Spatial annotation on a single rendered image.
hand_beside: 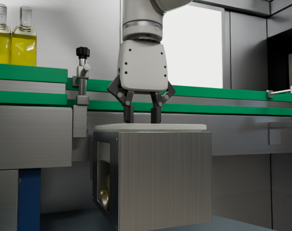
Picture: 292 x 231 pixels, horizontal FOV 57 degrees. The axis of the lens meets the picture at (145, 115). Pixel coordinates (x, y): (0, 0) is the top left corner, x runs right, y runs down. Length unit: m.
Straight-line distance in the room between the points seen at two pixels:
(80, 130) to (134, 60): 0.19
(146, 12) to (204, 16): 0.59
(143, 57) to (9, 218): 0.40
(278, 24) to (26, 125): 1.07
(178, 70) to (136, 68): 0.48
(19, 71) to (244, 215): 0.98
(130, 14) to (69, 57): 0.38
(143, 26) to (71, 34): 0.41
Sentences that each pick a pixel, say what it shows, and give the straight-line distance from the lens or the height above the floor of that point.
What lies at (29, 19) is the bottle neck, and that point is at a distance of 0.77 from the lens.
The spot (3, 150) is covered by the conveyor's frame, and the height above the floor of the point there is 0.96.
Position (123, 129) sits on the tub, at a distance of 0.42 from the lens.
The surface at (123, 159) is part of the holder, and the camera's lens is 0.42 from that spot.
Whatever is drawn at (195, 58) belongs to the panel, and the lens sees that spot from 1.04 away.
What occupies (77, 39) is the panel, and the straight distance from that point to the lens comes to 0.91.
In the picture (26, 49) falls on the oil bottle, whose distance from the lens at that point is 0.73.
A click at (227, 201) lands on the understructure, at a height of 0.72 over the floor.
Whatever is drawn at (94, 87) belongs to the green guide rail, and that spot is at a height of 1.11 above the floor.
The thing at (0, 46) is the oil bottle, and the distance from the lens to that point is 0.74.
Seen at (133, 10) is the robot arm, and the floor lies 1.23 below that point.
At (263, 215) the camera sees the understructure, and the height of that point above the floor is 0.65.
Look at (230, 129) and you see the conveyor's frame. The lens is 0.86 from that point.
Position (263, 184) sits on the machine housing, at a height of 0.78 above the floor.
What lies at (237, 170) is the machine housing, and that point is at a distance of 1.17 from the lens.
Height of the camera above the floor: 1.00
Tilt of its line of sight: 3 degrees up
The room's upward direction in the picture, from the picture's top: straight up
